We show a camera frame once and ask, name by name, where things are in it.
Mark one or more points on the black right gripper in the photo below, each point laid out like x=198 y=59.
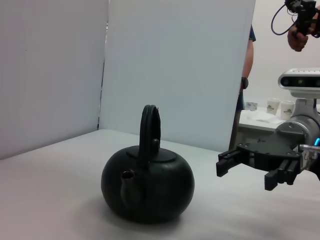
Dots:
x=272 y=147

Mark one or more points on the black round teapot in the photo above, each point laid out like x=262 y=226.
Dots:
x=162 y=185

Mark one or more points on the black handheld controller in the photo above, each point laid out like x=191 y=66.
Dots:
x=306 y=17

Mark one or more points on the person bare forearm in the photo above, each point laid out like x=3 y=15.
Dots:
x=248 y=60

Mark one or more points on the person hand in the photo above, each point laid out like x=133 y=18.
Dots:
x=296 y=41

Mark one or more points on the white side table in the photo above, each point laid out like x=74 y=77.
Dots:
x=250 y=132

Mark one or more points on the small white box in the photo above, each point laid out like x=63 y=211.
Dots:
x=251 y=106

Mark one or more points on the white printed paper cup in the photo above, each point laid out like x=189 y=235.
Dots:
x=273 y=106
x=287 y=110

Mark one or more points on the black wristwatch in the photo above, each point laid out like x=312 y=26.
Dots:
x=245 y=83

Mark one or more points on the white foam backdrop board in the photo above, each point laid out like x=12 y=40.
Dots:
x=50 y=75
x=175 y=62

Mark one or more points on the blue shirt sleeve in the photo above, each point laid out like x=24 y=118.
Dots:
x=252 y=33

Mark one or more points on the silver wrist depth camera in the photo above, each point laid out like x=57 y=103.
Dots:
x=300 y=82

